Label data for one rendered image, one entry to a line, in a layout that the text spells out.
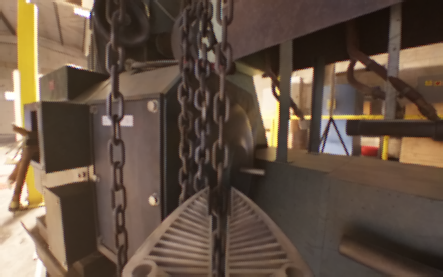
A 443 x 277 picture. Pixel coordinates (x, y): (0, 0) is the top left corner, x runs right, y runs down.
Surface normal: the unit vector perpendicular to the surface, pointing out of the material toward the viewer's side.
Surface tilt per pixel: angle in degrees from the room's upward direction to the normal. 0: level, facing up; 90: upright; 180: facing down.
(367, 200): 90
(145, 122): 90
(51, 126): 90
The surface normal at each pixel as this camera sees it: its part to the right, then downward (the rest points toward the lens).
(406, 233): -0.75, 0.04
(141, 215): -0.48, 0.06
